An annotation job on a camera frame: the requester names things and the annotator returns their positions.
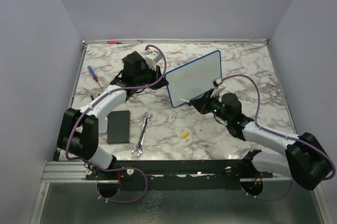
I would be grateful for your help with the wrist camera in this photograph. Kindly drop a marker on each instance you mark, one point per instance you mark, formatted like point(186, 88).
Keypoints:
point(217, 87)
point(152, 58)

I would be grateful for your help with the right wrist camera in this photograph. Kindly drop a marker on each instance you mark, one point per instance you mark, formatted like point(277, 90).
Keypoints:
point(217, 87)

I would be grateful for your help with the yellow marker cap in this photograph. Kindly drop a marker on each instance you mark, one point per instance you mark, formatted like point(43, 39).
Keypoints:
point(184, 136)

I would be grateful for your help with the blue framed whiteboard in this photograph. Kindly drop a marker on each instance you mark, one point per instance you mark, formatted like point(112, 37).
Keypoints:
point(194, 78)

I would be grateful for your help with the black rectangular box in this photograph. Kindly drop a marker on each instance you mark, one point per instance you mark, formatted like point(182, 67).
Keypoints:
point(118, 127)

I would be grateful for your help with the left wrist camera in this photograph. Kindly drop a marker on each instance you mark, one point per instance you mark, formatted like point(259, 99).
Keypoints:
point(152, 58)

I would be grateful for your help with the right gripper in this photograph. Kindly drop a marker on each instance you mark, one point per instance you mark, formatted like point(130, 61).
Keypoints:
point(205, 100)

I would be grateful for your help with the red marker on rail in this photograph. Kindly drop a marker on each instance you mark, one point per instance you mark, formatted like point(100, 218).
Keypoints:
point(114, 42)

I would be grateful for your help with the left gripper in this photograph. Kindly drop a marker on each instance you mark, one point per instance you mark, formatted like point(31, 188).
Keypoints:
point(157, 74)

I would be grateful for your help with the blue red screwdriver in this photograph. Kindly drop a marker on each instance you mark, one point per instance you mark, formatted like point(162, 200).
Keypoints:
point(94, 76)

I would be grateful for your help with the small white container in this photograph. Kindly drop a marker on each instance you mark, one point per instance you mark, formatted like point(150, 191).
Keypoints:
point(102, 127)

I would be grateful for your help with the silver open-end wrench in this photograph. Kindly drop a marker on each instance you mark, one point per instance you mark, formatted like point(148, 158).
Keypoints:
point(138, 149)

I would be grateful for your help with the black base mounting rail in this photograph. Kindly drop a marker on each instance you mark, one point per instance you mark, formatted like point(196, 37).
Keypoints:
point(169, 175)

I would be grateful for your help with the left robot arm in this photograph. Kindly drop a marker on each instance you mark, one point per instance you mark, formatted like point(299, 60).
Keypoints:
point(79, 132)

